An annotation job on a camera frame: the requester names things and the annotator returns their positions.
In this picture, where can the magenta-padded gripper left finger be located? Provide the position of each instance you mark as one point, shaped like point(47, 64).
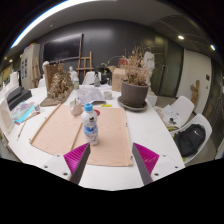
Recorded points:
point(56, 165)

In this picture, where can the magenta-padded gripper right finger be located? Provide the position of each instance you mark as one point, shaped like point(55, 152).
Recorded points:
point(165, 165)

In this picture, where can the white blue-capped drink bottle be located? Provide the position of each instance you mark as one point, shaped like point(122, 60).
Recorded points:
point(90, 128)

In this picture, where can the black backpack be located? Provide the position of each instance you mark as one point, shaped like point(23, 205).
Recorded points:
point(190, 140)

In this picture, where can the papers on chair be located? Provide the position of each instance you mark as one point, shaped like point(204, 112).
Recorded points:
point(171, 115)

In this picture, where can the white chair with backpack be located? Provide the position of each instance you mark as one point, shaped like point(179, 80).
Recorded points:
point(203, 120)

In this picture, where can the small jar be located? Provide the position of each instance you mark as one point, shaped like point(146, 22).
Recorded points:
point(37, 108)

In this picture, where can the white mug with stick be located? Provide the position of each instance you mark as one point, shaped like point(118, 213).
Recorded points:
point(76, 108)

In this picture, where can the colourful book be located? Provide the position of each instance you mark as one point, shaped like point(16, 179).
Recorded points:
point(22, 111)

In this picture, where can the white chair with papers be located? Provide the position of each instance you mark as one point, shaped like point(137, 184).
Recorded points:
point(186, 105)

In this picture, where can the grey plant saucer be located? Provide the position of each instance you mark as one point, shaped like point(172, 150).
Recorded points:
point(133, 108)

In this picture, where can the flat round red coaster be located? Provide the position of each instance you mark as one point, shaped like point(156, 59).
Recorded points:
point(97, 112)

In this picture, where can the dried plant in grey pot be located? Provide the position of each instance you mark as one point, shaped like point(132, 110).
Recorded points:
point(134, 95)

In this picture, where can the printed paper sheet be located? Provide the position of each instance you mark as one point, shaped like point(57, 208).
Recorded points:
point(90, 95)

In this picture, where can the small yellow strip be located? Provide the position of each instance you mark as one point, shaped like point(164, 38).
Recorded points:
point(106, 105)

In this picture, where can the wooden figure statue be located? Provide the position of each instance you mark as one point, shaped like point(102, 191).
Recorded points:
point(195, 93)

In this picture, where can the black flat case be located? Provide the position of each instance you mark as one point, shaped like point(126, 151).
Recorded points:
point(18, 96)

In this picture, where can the brown carved sculpture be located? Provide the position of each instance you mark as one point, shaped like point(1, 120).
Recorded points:
point(58, 86)

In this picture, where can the green-labelled spray bottle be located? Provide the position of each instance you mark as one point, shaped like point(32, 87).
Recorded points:
point(76, 83)

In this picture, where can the tape roll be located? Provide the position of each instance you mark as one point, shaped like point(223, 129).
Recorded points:
point(107, 95)

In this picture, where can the small white figurine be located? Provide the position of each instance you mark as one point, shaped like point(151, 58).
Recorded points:
point(72, 73)

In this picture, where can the grey glass bottle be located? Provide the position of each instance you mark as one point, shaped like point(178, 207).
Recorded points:
point(97, 80)

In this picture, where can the cardboard box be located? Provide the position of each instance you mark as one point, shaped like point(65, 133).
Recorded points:
point(117, 80)

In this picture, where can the white plaster bust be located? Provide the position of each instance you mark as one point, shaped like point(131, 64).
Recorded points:
point(45, 65)

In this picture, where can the white cabinet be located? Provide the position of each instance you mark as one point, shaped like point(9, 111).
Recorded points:
point(28, 65)

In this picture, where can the wooden easel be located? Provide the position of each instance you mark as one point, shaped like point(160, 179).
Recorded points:
point(85, 65)

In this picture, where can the red box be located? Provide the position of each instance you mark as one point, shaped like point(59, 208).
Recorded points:
point(123, 61)

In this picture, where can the round ceiling light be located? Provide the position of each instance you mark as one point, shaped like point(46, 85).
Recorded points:
point(212, 47)
point(180, 37)

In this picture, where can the black wall screen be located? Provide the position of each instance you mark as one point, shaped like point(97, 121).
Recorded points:
point(63, 48)

